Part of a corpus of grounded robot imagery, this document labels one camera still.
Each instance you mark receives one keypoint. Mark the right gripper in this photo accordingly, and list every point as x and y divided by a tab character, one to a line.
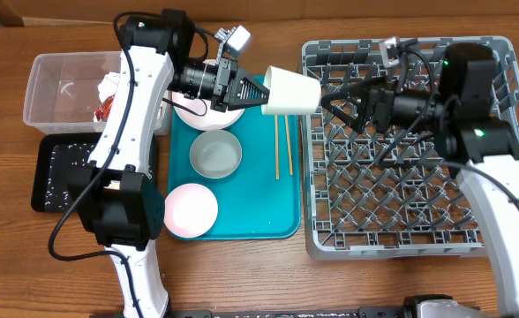
372	108

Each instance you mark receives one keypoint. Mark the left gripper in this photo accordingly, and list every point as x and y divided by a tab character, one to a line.
229	67

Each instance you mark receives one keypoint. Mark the large white plate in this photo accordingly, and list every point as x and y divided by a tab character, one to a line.
211	117

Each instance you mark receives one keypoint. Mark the white cup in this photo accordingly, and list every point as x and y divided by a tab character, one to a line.
290	93

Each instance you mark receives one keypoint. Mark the grey bowl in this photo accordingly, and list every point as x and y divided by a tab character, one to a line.
215	154

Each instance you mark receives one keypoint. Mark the small white plate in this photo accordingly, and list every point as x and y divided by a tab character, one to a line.
190	210

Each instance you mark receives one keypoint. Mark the white napkin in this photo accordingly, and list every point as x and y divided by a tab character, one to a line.
108	86

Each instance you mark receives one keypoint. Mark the red snack wrapper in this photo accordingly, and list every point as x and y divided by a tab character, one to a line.
102	112

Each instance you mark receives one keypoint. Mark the uncooked rice pile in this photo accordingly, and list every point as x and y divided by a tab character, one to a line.
57	197

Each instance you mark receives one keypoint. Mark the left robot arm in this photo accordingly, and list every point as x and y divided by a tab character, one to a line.
113	193

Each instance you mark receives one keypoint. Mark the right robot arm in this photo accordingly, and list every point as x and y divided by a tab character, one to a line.
479	150

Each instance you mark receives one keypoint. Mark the grey dishwasher rack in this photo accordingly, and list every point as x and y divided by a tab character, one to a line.
371	195

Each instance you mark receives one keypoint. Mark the clear plastic waste bin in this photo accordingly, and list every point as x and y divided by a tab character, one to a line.
62	95

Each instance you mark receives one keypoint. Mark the teal serving tray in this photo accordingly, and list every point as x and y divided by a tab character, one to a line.
252	203

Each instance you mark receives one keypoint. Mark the black rectangular tray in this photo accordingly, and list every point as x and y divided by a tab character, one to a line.
42	168

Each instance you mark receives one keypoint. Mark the cardboard backdrop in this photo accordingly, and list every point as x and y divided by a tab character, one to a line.
14	12

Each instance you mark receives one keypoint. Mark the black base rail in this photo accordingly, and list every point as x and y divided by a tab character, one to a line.
362	312

